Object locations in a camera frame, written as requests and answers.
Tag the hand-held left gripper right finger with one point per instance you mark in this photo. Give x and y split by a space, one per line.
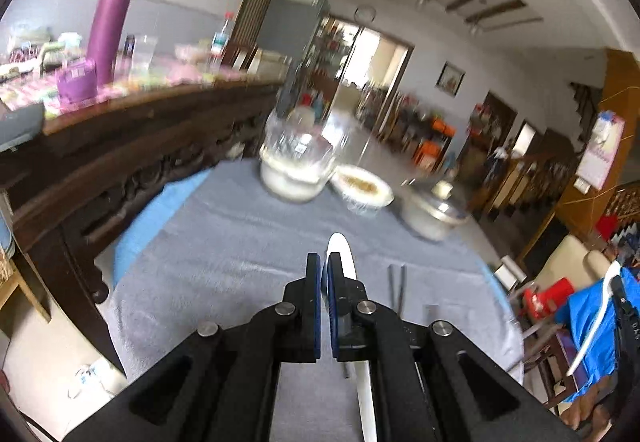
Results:
332 317

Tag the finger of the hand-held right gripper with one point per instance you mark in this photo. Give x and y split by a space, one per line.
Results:
621 294

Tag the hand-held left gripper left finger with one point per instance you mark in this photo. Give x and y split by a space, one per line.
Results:
314 307

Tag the blue jacket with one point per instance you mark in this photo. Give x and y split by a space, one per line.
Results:
587 307

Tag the beige armchair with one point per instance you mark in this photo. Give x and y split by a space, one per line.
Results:
565 262

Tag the purple box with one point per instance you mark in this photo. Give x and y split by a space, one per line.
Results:
570 357

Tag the red plastic stool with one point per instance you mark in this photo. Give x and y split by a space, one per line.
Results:
547 299

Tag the grey table cloth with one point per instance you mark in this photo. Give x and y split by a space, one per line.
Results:
225 247

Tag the small white stool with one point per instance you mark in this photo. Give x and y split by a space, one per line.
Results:
510 274

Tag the white ceramic bowl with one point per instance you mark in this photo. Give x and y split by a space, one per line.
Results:
290 184

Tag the patterned bowl with food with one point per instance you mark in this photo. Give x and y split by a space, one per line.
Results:
362 189

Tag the aluminium pot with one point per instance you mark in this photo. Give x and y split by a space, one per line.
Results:
425 224

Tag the wooden stair railing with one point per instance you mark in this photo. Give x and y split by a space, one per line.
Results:
530 177

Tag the aluminium pot lid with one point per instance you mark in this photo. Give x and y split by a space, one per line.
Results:
445 204

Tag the light blue table cloth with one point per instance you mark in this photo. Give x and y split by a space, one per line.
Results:
150 222

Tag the orange plastic crate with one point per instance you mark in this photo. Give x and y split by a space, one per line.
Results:
427 153

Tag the white power strip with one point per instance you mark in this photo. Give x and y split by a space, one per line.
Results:
87 374

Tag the glass shelf with bottles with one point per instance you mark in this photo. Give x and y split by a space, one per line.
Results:
330 47

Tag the carved dark wooden table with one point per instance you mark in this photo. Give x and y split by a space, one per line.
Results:
100 157

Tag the pink checkered tablecloth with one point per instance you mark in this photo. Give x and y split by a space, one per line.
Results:
165 77

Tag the grey refrigerator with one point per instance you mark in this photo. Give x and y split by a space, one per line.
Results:
290 27

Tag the clear water bottle red cap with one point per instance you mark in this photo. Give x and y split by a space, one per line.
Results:
220 42

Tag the white bowl with snacks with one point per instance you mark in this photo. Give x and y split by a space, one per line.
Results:
192 52

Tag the clear plastic cup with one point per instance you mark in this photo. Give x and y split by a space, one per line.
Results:
144 53

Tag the small dark jar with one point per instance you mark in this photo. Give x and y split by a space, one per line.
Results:
128 46

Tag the purple thermos cap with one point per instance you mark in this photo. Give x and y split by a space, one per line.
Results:
76 82

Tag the purple thermos flask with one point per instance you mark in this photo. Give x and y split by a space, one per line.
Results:
107 32

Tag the dark smartphone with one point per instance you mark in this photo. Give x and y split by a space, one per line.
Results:
20 122

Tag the pink wall calendar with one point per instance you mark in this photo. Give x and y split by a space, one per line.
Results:
600 152

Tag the framed wall picture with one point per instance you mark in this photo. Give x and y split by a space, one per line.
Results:
450 78

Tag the round wall clock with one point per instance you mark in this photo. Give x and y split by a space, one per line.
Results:
365 14

